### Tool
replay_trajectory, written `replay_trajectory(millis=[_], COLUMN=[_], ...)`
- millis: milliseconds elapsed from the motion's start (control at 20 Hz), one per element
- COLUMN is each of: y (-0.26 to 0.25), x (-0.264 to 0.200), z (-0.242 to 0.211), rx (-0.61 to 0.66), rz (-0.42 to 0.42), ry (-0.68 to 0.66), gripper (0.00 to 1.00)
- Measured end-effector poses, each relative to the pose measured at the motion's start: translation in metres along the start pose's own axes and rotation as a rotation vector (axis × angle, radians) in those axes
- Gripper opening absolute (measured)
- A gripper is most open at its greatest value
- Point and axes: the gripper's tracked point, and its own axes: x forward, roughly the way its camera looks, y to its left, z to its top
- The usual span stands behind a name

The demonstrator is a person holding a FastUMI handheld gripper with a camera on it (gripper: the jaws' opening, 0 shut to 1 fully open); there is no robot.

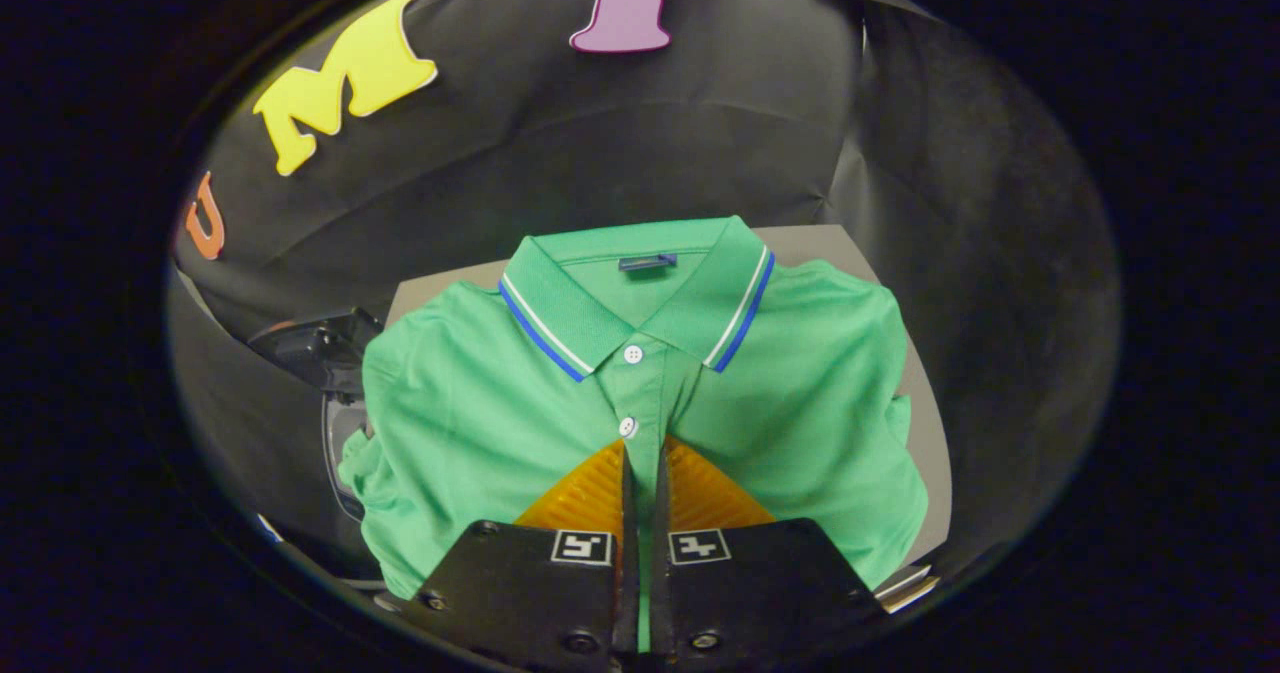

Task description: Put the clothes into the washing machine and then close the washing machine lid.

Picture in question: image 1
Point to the beige cabinet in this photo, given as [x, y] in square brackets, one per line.
[825, 245]

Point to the green polo shirt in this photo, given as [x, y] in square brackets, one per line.
[480, 423]

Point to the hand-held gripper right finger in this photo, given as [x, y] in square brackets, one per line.
[760, 583]

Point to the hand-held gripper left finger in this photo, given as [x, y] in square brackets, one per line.
[525, 593]

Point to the black backdrop cloth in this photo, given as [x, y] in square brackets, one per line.
[620, 143]

